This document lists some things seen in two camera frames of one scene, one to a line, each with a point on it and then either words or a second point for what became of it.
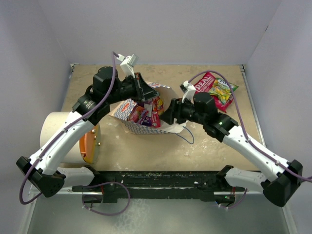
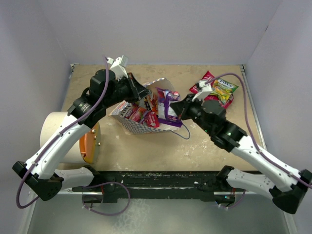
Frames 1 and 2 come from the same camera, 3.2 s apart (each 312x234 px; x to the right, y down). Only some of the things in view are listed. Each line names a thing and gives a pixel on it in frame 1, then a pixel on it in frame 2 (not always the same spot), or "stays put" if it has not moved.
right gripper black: [175, 111] stays put
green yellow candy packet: [221, 88] stays put
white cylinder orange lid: [86, 149] stays put
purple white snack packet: [146, 113] → [166, 115]
